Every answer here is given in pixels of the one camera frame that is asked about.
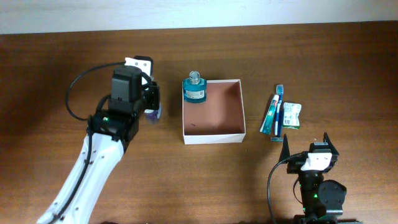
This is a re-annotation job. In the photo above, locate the teal mouthwash bottle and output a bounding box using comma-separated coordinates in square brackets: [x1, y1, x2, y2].
[183, 71, 207, 103]

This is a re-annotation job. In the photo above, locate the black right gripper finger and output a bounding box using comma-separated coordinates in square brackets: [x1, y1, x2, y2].
[323, 133, 338, 155]
[279, 134, 290, 162]

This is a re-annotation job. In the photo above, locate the blue disposable razor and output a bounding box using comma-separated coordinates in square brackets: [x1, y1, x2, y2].
[271, 110, 284, 142]

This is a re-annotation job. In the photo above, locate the blue white toothbrush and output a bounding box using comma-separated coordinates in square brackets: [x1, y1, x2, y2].
[274, 84, 284, 135]

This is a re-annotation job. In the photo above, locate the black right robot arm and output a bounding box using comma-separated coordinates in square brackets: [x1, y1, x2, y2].
[279, 133, 359, 224]

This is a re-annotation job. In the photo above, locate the green white soap packet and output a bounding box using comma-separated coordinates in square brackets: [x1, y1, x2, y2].
[282, 102, 302, 129]

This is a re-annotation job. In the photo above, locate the clear foam pump bottle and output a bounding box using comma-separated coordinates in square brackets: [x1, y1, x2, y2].
[144, 104, 162, 124]

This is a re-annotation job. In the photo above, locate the green Colgate toothpaste tube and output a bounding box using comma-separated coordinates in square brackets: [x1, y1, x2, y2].
[260, 95, 280, 134]

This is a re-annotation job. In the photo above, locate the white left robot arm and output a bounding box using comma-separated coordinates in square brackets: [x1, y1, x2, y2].
[37, 62, 160, 223]

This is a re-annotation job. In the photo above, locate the white cardboard box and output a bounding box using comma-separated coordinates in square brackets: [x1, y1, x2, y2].
[182, 79, 246, 145]

